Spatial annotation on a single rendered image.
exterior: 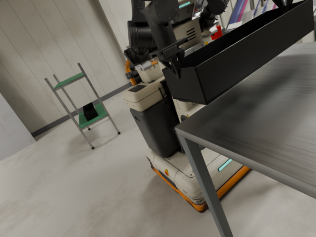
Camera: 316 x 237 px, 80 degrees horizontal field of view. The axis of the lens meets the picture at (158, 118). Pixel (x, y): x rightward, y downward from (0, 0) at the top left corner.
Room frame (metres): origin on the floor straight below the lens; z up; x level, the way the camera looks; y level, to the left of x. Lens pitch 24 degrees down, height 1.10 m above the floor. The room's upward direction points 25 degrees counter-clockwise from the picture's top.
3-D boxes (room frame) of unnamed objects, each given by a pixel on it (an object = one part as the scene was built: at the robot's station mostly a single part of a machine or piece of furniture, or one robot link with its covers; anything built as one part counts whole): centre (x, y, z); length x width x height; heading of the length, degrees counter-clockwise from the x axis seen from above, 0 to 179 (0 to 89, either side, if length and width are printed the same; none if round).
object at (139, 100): (1.28, -0.14, 0.59); 0.55 x 0.34 x 0.83; 111
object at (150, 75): (1.30, -0.13, 0.87); 0.23 x 0.15 x 0.11; 111
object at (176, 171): (1.19, -0.17, 0.16); 0.67 x 0.64 x 0.25; 21
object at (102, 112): (2.94, 0.92, 0.55); 0.91 x 0.46 x 1.10; 14
